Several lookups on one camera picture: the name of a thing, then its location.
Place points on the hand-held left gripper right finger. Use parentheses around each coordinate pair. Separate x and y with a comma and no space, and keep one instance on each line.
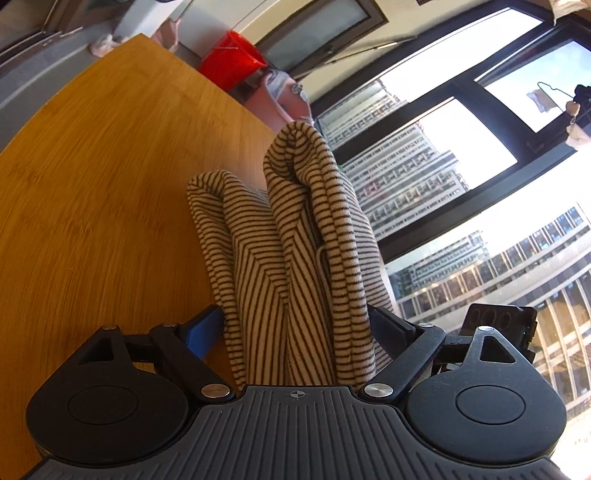
(392,330)

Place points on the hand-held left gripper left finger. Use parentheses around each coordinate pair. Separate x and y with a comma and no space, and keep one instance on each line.
(203,332)

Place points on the beige striped sweater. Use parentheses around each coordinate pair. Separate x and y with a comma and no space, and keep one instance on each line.
(295,258)

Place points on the pink cloth bag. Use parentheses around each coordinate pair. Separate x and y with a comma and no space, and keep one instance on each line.
(288,97)

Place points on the red bucket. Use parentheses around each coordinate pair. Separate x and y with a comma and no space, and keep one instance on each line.
(231,60)

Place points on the mop pole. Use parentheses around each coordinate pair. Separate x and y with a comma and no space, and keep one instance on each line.
(369,48)

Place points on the pink dustpan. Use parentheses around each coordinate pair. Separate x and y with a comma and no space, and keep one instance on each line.
(167,36)

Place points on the pink slippers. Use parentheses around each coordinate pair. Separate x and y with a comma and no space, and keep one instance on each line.
(104,45)

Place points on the frosted glass door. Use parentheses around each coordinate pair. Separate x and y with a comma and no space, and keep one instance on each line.
(314,25)

